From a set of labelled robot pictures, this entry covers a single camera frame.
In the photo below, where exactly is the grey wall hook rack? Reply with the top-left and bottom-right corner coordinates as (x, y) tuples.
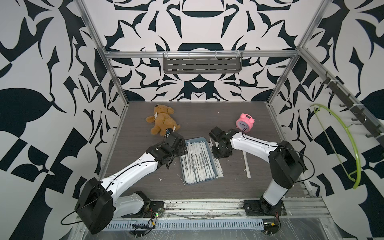
(321, 71), (384, 146)

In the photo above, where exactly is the white cable duct strip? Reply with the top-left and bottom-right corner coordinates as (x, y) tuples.
(104, 218), (264, 231)

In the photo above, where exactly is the pink alarm clock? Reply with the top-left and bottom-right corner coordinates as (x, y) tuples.
(236, 113), (255, 133)

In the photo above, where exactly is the grey metal wall shelf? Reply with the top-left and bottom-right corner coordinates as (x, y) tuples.
(163, 51), (243, 74)

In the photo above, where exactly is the brown teddy bear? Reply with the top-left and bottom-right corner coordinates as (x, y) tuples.
(146, 105), (181, 137)

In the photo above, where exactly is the green plastic hanger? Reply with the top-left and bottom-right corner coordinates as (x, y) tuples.
(311, 104), (362, 190)

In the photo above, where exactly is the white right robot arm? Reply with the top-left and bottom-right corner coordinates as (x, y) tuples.
(209, 127), (307, 216)

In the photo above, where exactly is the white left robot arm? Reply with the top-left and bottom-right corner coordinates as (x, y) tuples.
(75, 132), (188, 235)

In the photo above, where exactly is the blue storage box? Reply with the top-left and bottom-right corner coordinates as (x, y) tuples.
(181, 137), (223, 185)

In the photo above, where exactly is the white paper-wrapped straw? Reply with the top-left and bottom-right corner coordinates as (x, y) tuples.
(243, 151), (251, 179)
(185, 155), (195, 184)
(180, 156), (190, 185)

